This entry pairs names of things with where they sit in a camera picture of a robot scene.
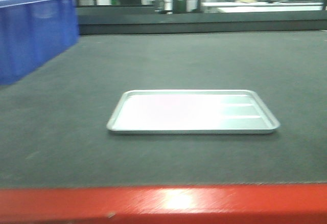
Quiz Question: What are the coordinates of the blue crate on conveyor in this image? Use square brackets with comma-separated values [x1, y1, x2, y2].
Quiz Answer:
[1, 0, 79, 85]

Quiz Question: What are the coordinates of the red conveyor edge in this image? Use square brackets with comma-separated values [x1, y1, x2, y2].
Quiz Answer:
[1, 184, 326, 223]

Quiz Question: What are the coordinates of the silver metal tray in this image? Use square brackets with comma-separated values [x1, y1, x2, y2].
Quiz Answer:
[106, 89, 281, 135]

